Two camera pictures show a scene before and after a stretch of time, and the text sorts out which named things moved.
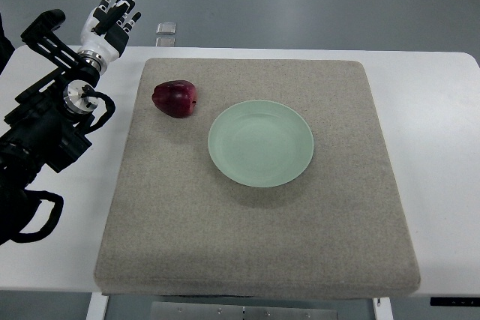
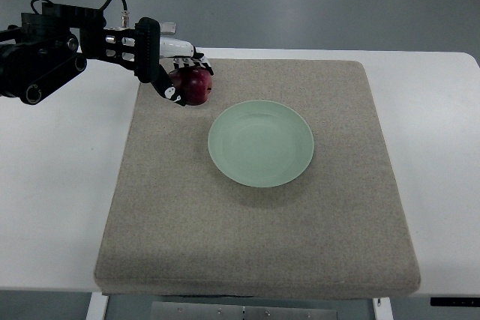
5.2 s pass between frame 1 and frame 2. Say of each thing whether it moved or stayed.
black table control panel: stayed
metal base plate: stayed
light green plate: stayed
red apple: moved
